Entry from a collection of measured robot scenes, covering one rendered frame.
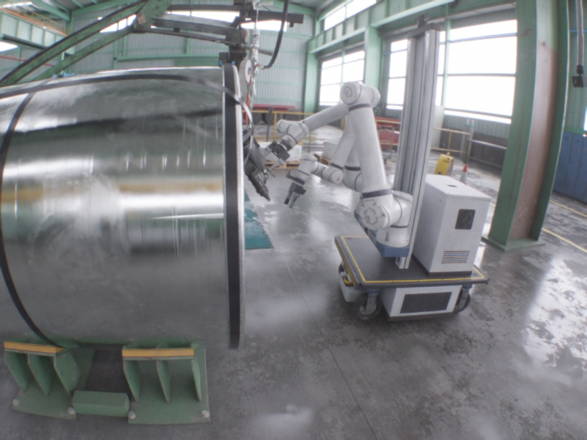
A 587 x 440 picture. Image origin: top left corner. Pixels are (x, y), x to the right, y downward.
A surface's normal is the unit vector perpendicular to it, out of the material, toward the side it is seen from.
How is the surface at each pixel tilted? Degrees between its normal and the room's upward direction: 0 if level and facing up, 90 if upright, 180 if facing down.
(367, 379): 0
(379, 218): 94
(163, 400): 0
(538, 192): 90
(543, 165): 90
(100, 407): 90
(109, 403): 0
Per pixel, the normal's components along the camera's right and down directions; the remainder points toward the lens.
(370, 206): -0.73, 0.23
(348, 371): 0.06, -0.94
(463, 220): 0.07, 0.35
